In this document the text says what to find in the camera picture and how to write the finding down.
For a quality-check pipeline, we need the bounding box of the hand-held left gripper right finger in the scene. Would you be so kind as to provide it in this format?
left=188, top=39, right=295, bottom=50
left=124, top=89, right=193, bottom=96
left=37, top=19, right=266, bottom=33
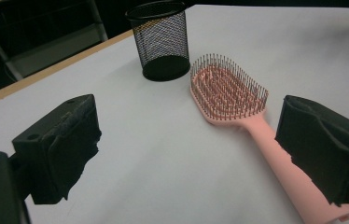
left=274, top=94, right=349, bottom=207

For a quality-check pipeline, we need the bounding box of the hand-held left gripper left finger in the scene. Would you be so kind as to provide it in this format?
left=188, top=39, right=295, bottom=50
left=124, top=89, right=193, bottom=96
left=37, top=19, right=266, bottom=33
left=11, top=93, right=103, bottom=205

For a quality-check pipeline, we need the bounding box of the pink hairbrush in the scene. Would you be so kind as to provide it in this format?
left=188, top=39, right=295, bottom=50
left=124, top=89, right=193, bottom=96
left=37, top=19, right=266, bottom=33
left=189, top=53, right=349, bottom=224

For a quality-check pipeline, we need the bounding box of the black mesh pen holder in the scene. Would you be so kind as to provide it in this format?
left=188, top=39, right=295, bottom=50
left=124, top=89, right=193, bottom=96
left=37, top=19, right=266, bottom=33
left=124, top=0, right=191, bottom=82

